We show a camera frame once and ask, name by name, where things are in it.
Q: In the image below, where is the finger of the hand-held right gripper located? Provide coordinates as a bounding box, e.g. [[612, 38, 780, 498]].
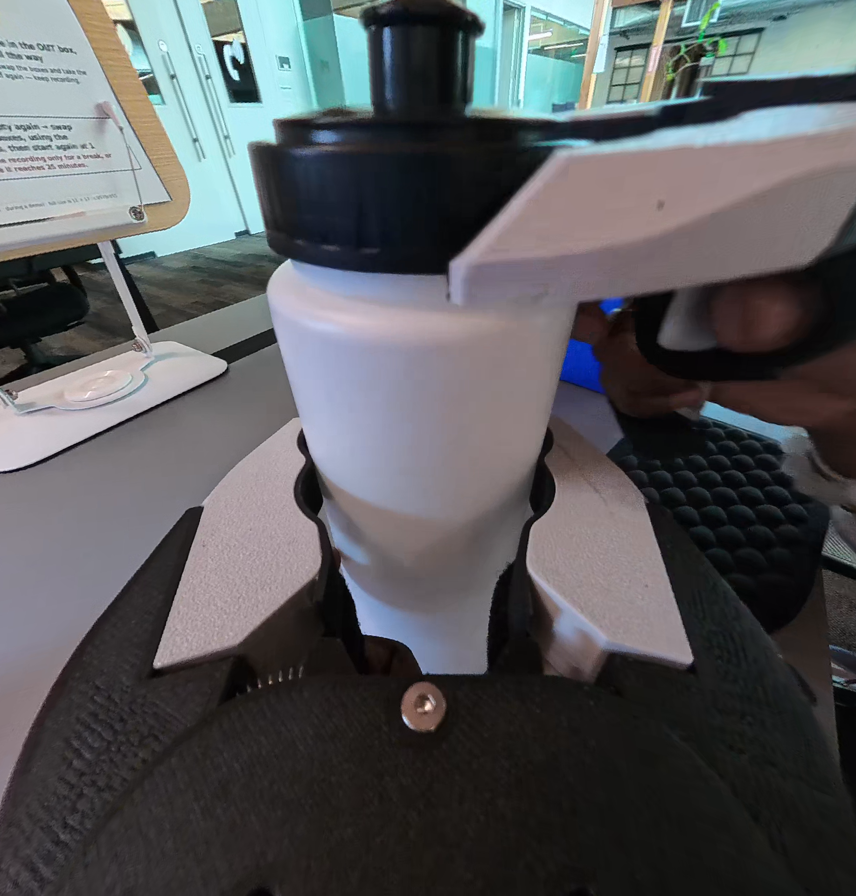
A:
[[447, 101, 856, 307]]

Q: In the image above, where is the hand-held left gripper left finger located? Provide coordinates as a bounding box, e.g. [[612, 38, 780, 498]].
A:
[[151, 419, 334, 674]]

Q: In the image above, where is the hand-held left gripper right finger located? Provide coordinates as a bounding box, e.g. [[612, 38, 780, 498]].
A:
[[526, 418, 695, 685]]

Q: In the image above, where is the blue plastic bin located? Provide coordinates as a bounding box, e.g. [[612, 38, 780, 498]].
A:
[[559, 297, 628, 389]]

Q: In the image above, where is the white plastic bottle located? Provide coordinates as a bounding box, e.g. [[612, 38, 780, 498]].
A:
[[267, 255, 579, 676]]

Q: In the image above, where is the black ribbed bottle lid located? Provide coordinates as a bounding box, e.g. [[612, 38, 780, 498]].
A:
[[249, 0, 597, 275]]

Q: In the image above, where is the person's right forearm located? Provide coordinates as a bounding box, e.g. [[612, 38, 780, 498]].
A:
[[781, 434, 856, 554]]

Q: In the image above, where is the person's left hand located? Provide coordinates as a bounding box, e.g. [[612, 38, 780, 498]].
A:
[[363, 637, 418, 676]]

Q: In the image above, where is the person's right hand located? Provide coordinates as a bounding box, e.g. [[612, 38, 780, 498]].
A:
[[571, 276, 856, 484]]

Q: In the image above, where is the green potted plant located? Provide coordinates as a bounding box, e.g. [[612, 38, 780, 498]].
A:
[[662, 0, 730, 88]]

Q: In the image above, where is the black honeycomb seat cushion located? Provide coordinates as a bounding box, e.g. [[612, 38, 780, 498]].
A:
[[610, 413, 831, 634]]

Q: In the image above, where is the instruction sign on white stand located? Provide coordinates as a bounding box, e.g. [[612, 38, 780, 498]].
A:
[[0, 0, 229, 473]]

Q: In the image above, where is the white door with window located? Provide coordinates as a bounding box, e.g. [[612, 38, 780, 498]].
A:
[[102, 0, 208, 183], [176, 0, 275, 239]]

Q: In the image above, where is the printed instruction sheet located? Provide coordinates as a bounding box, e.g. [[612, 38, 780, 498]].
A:
[[0, 0, 173, 232]]

